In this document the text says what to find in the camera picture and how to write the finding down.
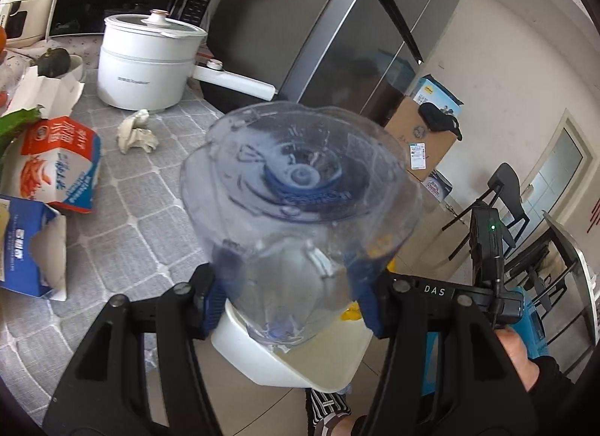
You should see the clear plastic water bottle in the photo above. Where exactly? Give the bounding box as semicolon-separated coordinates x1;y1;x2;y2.
180;102;421;350

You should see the red white blue carton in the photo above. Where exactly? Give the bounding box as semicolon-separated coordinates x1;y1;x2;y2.
1;116;101;214

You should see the green snack wrapper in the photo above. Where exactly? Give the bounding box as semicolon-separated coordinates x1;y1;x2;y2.
0;106;42;156

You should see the yellow snack wrapper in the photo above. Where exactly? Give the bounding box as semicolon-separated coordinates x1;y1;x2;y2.
340;302;362;321

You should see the white plastic trash bin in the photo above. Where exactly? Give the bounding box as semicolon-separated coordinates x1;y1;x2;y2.
210;303;372;393

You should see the person's right hand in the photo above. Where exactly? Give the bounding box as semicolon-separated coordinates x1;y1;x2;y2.
494;327;540;391

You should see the small white blue box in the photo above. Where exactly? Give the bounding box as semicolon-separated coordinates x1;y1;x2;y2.
422;170;453;202

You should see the upper cardboard box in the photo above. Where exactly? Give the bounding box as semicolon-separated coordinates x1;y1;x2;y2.
384;97;458;182

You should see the black pouch on box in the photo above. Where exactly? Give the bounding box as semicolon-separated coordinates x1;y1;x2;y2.
418;102;463;142

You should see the blue white product box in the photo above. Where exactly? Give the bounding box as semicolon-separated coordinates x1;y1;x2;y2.
410;75;464;117

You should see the grey checked tablecloth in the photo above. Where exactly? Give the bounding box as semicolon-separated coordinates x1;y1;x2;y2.
0;32;226;423

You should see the blue white torn box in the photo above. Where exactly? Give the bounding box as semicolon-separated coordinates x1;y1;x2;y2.
1;194;67;302

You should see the dark grey refrigerator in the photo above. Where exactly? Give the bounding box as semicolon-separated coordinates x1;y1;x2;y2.
208;0;460;122

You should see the crumpled white paper tissue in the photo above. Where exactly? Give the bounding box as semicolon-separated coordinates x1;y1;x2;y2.
116;109;159;155

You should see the dark green squash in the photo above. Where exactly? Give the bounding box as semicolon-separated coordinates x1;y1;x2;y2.
37;48;70;78

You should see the white electric cooking pot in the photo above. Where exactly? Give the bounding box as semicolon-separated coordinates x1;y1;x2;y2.
97;9;277;111

